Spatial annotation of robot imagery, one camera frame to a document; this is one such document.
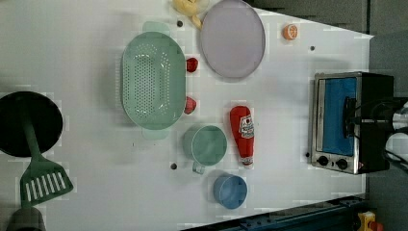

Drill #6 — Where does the green perforated colander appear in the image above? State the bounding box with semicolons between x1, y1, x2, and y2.
121;21;186;140

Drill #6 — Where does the green plastic mug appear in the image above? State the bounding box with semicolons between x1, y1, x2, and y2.
183;125;227;174

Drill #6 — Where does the green slotted spatula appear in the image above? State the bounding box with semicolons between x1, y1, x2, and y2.
19;102;74;208

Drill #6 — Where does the blue metal frame rail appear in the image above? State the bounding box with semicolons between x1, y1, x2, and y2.
184;196;368;231

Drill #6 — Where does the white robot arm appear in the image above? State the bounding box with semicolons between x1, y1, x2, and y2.
383;104;408;173

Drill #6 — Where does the red ketchup bottle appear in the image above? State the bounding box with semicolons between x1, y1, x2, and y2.
230;106;255;168

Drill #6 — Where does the red toy fruit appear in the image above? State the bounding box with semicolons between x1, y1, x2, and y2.
184;96;196;115

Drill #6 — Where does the blue plastic cup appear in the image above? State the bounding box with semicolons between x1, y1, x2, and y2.
213;173;247;210

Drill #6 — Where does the silver toaster oven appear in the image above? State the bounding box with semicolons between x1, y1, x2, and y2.
310;71;394;174

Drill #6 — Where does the lavender round plate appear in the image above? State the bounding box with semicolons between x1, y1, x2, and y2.
200;0;266;78

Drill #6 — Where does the orange slice toy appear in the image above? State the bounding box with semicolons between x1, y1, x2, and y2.
283;24;298;40

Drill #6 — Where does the red toy strawberry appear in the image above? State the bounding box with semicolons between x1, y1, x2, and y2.
187;58;198;73

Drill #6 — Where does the black frying pan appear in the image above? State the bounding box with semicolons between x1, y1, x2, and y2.
0;90;64;158

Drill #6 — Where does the grey cylinder object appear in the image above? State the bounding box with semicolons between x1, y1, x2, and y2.
6;207;46;231

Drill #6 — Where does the peeled toy banana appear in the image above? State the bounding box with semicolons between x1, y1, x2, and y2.
172;0;210;30

